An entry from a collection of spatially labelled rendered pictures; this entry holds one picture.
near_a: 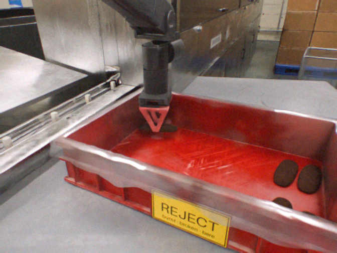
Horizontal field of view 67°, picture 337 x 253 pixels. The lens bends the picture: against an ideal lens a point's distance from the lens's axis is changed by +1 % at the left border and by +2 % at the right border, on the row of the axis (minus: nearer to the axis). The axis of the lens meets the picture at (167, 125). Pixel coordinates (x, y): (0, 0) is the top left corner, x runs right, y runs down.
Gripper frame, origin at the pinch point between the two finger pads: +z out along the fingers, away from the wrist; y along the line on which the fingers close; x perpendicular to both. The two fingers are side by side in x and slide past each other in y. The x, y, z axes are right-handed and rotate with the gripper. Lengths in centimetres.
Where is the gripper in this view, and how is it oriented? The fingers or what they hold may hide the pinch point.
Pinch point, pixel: (156, 124)
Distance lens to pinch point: 63.3
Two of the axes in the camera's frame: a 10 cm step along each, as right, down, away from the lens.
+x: -9.9, -0.6, 1.1
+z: 0.0, 8.8, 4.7
